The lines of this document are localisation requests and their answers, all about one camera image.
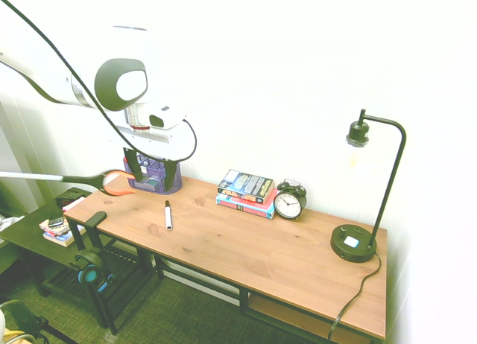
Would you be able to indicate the red paperback book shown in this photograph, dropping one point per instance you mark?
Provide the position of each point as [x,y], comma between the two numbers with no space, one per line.
[275,199]

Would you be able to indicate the black and blue headphones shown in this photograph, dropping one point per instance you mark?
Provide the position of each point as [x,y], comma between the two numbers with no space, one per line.
[89,273]

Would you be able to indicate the dark side bench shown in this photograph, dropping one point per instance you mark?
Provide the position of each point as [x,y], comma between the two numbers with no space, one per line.
[22,236]

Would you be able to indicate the black twin-bell alarm clock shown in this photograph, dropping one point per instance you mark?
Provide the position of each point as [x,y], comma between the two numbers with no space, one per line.
[287,205]

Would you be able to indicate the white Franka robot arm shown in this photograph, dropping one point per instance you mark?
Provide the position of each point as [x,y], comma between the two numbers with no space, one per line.
[112,84]

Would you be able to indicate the purple mesh desk organizer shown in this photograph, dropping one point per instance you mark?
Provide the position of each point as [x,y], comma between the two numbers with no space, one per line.
[156,187]

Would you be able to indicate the black desk lamp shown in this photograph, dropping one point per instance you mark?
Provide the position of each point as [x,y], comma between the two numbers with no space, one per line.
[352,247]

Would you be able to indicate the pink patterned notebook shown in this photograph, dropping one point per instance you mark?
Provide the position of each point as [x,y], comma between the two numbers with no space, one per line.
[74,203]

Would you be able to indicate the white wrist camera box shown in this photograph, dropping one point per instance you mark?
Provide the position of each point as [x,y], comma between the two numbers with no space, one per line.
[164,117]

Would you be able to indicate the stack of books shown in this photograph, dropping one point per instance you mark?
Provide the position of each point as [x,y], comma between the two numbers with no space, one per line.
[244,209]

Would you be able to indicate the small black box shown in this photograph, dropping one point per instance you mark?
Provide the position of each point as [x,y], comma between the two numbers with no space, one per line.
[67,199]

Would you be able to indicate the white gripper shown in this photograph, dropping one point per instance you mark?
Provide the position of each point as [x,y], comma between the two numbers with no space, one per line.
[156,143]

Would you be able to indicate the wooden desk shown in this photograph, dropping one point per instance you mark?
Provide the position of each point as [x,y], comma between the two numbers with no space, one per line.
[243,299]

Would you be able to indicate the white crumpled cloth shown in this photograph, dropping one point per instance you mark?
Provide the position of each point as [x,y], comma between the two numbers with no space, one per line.
[8,223]

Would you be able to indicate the black headphone hook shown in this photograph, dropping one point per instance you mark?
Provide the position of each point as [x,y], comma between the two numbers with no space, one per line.
[96,219]

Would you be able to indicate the white marker black cap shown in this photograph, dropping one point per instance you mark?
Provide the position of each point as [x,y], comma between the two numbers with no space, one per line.
[168,217]

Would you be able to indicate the blue and white magazine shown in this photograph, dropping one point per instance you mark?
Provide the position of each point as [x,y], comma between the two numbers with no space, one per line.
[63,239]

